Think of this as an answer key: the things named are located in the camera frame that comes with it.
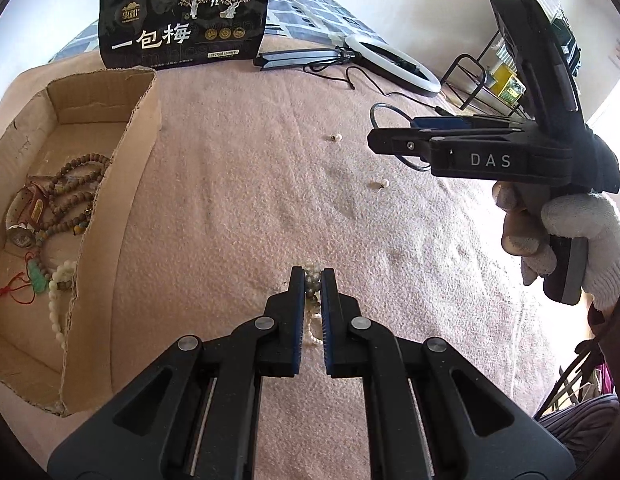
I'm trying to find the green pendant with red cord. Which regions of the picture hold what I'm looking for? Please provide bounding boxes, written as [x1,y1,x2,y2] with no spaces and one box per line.
[0,252,52,307]

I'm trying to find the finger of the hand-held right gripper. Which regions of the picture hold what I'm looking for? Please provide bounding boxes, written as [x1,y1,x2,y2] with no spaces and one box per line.
[367,127,490,159]
[412,115,533,132]

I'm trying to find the brown wooden bead necklace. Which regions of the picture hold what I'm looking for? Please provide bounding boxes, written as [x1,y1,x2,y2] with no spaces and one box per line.
[37,152,112,241]

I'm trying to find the person's right hand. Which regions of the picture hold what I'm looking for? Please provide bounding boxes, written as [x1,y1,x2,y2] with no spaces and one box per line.
[491,180,620,312]

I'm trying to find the black snack bag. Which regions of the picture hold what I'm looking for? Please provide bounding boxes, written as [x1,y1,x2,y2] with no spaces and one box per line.
[99,0,273,68]

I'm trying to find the white bead bracelet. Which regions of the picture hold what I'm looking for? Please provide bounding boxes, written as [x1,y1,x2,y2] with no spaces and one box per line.
[47,259,80,343]

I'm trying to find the red strap wristwatch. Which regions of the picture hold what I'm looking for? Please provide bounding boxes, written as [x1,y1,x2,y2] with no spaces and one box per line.
[7,185,50,250]

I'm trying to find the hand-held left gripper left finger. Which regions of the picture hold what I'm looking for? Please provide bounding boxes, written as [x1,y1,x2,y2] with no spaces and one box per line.
[47,266,307,480]

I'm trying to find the pearl necklace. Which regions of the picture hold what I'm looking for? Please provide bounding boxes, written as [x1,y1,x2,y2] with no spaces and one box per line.
[302,259,325,348]

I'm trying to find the white ring light with tripod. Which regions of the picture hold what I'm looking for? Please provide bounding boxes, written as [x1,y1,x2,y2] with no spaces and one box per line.
[254,35,441,96]

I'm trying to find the black clothes rack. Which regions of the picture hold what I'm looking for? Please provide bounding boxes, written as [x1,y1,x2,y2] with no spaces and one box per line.
[442,0,583,113]

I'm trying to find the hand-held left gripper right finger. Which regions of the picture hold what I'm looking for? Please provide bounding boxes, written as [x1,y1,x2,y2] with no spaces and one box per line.
[320,268,576,480]

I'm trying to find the yellow box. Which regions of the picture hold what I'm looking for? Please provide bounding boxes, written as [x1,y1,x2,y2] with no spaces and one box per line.
[491,61,526,104]

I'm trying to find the cardboard box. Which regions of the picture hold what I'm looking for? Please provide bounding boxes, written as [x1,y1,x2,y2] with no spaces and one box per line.
[0,67,163,417]

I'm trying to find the black cord bracelet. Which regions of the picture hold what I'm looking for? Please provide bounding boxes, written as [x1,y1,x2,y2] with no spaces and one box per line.
[371,102,433,171]

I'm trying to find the black ring light cable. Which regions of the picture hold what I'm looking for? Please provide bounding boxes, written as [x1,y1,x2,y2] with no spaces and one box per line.
[305,57,445,112]

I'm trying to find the person's striped grey pants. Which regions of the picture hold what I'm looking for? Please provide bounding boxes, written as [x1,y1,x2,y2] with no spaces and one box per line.
[537,392,620,448]

